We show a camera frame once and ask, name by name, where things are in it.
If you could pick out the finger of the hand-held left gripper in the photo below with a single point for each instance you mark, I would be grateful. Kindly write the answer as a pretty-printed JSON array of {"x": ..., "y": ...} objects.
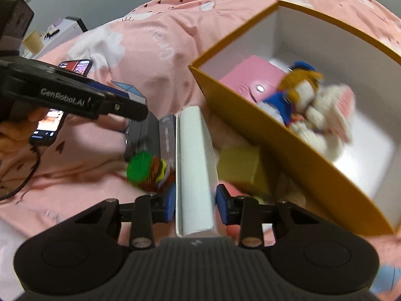
[
  {"x": 109, "y": 88},
  {"x": 128, "y": 108}
]

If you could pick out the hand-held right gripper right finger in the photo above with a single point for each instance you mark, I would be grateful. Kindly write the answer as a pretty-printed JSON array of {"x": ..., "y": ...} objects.
[{"x": 221, "y": 207}]

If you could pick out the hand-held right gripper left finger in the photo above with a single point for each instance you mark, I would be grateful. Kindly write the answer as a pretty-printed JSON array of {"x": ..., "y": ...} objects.
[{"x": 169, "y": 203}]

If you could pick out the dark grey box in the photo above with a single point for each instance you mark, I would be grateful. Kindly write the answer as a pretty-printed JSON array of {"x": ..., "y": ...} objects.
[{"x": 141, "y": 134}]

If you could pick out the white box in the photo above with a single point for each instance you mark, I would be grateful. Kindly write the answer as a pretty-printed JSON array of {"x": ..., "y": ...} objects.
[{"x": 194, "y": 163}]

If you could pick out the orange cardboard box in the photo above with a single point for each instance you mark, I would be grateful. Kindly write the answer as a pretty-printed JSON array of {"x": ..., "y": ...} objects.
[{"x": 282, "y": 150}]

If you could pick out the pink snap notebook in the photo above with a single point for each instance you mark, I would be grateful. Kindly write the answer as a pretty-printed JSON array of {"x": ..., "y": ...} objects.
[{"x": 247, "y": 75}]

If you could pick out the white crochet rabbit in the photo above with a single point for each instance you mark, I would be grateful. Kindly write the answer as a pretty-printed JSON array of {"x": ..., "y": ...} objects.
[{"x": 325, "y": 131}]

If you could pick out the duck plush toy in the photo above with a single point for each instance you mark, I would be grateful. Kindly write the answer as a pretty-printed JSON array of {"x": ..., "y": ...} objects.
[{"x": 300, "y": 84}]

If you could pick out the smartphone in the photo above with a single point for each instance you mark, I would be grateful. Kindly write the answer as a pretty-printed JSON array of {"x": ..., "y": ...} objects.
[
  {"x": 47, "y": 127},
  {"x": 76, "y": 66}
]

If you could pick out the beige cup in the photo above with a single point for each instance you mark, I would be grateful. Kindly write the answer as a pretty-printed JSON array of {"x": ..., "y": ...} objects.
[{"x": 33, "y": 42}]

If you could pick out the yellow-green box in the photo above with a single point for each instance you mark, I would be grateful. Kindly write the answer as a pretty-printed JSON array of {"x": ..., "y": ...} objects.
[{"x": 241, "y": 166}]

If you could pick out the pink printed blanket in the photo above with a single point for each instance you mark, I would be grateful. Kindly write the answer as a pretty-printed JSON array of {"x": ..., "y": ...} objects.
[{"x": 141, "y": 53}]

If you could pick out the green crochet toy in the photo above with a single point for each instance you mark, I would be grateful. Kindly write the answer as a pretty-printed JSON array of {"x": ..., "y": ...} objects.
[{"x": 139, "y": 164}]

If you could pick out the dark printed box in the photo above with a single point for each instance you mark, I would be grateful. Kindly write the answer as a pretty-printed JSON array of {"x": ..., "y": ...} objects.
[{"x": 167, "y": 138}]

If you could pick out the white side table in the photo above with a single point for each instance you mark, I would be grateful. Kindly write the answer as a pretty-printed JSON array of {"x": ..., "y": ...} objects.
[{"x": 67, "y": 29}]

